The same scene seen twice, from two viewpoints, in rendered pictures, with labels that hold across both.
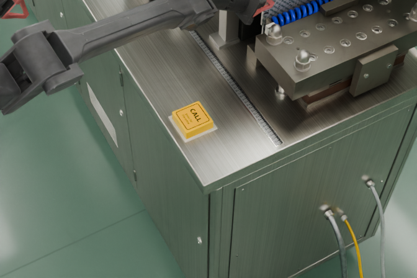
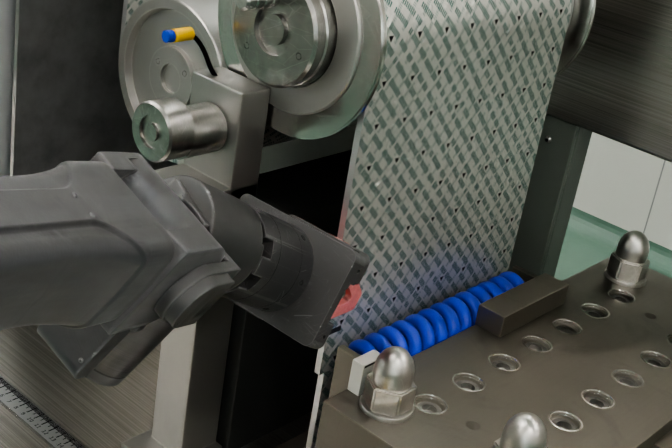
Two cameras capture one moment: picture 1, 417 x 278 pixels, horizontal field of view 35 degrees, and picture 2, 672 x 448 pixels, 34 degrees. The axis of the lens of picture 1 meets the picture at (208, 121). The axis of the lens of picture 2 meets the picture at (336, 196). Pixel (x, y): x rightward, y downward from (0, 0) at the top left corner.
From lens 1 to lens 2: 0.84 m
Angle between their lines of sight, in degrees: 33
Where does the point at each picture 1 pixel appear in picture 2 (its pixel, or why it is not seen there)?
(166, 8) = (71, 208)
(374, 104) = not seen: outside the picture
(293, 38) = (443, 397)
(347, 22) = (568, 347)
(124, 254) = not seen: outside the picture
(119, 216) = not seen: outside the picture
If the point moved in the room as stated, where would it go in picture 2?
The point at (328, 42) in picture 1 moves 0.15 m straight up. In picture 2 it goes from (551, 401) to (605, 205)
